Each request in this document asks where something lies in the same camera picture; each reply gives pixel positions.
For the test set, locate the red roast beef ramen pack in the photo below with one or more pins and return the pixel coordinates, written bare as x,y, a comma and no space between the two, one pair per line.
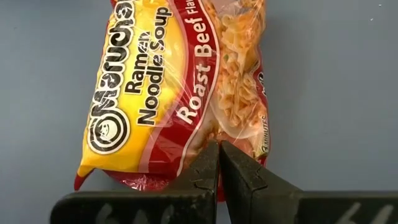
155,77

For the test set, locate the grey-blue table mat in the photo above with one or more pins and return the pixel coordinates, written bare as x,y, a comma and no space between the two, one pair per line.
326,93

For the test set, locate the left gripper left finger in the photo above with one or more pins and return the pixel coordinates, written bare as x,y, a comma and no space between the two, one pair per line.
140,208

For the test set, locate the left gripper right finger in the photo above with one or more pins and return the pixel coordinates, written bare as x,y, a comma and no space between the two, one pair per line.
295,208

